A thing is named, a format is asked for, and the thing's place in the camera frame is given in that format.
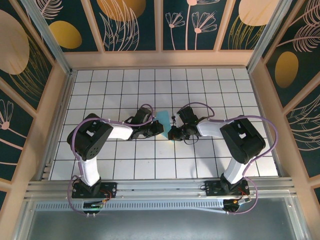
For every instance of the light blue paper sheet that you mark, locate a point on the light blue paper sheet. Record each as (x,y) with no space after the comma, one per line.
(165,117)

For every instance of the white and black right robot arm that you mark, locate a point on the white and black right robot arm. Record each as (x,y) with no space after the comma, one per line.
(242,140)

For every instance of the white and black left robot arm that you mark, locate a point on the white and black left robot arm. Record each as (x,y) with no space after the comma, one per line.
(87,140)

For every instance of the grey metal plate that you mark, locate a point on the grey metal plate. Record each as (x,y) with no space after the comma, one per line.
(160,225)

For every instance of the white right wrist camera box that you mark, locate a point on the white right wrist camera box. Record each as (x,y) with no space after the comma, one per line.
(176,120)

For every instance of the aluminium mounting rail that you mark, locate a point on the aluminium mounting rail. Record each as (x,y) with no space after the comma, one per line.
(160,190)

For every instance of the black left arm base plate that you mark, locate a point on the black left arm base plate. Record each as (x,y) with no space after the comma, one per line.
(110,187)

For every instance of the aluminium side rail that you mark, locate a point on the aluminium side rail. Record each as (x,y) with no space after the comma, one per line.
(260,100)
(58,125)

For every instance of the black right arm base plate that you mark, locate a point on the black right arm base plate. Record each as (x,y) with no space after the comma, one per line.
(212,188)

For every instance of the aluminium corner post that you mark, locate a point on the aluminium corner post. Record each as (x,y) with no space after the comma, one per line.
(51,42)
(264,42)

